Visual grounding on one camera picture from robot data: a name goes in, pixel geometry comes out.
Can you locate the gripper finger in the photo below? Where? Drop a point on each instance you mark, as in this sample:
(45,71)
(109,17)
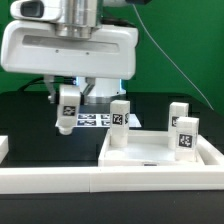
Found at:
(49,83)
(86,86)

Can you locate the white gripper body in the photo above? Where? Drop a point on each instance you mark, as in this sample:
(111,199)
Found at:
(34,48)

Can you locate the white square table top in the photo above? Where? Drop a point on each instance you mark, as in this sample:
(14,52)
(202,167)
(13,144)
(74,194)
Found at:
(144,148)

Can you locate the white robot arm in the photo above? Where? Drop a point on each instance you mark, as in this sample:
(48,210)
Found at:
(76,19)

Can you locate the marker sheet with tags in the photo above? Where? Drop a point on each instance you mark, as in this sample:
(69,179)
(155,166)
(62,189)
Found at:
(103,120)

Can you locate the white U-shaped fence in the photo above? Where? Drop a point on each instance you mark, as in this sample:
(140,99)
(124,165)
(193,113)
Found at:
(207,176)

